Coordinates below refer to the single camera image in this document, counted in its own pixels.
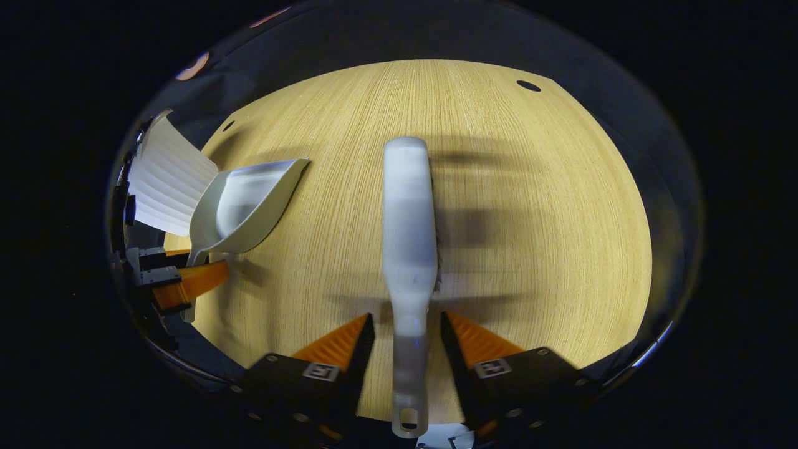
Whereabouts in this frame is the small white broom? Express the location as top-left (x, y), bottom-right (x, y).
top-left (382, 137), bottom-right (439, 439)

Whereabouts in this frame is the white dustpan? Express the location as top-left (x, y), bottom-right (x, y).
top-left (181, 158), bottom-right (310, 324)

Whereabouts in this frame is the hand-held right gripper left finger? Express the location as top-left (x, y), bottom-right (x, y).
top-left (231, 312), bottom-right (376, 447)

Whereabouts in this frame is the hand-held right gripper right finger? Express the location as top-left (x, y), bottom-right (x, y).
top-left (440, 311), bottom-right (602, 447)

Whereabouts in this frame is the black backdrop cloth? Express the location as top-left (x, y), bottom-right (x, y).
top-left (106, 0), bottom-right (705, 400)

